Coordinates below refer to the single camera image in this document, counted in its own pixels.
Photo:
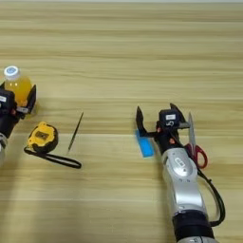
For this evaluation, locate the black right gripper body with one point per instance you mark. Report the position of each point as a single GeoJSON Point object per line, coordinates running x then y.
{"type": "Point", "coordinates": [167, 139]}

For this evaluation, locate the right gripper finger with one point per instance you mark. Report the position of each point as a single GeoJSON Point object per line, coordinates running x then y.
{"type": "Point", "coordinates": [140, 123]}
{"type": "Point", "coordinates": [177, 113]}

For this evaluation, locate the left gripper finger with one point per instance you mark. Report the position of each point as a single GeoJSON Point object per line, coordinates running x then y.
{"type": "Point", "coordinates": [32, 99]}
{"type": "Point", "coordinates": [2, 85]}

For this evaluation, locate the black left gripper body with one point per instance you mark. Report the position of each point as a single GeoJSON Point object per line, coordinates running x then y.
{"type": "Point", "coordinates": [8, 121]}

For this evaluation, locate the orange juice bottle white cap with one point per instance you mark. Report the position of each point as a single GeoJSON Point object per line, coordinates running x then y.
{"type": "Point", "coordinates": [20, 87]}

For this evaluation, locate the blue rectangular block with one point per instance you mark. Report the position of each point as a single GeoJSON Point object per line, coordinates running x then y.
{"type": "Point", "coordinates": [145, 145]}

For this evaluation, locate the yellow black tape measure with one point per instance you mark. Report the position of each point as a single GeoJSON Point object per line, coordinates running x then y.
{"type": "Point", "coordinates": [42, 136]}

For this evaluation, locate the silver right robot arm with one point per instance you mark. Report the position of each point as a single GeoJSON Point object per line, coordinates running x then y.
{"type": "Point", "coordinates": [186, 186]}

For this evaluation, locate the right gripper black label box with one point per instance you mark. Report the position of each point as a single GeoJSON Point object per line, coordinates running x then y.
{"type": "Point", "coordinates": [170, 118]}

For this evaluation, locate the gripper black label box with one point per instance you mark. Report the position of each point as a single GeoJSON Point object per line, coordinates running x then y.
{"type": "Point", "coordinates": [7, 99]}
{"type": "Point", "coordinates": [170, 118]}

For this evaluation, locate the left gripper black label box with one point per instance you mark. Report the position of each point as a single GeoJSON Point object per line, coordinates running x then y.
{"type": "Point", "coordinates": [7, 99]}

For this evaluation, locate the thin black pen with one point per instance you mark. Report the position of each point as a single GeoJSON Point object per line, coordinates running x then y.
{"type": "Point", "coordinates": [75, 131]}

